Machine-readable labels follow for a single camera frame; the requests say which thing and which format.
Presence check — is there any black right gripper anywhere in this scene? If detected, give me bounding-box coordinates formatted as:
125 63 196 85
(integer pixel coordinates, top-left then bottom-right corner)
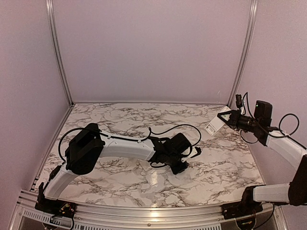
218 109 260 133

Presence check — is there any white remote control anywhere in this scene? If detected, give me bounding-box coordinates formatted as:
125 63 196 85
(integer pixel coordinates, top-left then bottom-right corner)
205 106 230 136

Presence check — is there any white battery cover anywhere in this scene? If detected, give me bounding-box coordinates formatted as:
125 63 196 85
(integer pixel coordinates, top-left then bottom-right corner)
139 161 152 172

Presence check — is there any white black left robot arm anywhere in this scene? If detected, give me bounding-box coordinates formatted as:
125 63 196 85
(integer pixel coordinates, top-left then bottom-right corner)
38 123 193 213

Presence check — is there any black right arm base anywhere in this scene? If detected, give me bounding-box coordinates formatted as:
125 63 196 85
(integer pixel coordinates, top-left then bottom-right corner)
222 185 263 219

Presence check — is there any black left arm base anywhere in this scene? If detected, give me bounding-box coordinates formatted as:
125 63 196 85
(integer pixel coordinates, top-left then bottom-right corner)
35 182 76 219

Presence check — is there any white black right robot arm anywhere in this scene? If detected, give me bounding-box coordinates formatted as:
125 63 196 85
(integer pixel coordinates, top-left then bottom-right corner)
217 101 307 215

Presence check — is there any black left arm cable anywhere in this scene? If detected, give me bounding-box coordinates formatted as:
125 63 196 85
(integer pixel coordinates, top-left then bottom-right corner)
58 123 203 163

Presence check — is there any aluminium right corner post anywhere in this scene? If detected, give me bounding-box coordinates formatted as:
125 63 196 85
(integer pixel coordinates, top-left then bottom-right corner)
227 0 259 107

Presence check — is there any aluminium corner post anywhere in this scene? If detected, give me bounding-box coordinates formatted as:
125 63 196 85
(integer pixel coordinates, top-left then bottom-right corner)
45 0 74 106
227 0 259 107

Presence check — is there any aluminium left corner post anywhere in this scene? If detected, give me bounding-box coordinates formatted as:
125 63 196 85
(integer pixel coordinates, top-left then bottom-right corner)
45 0 74 106

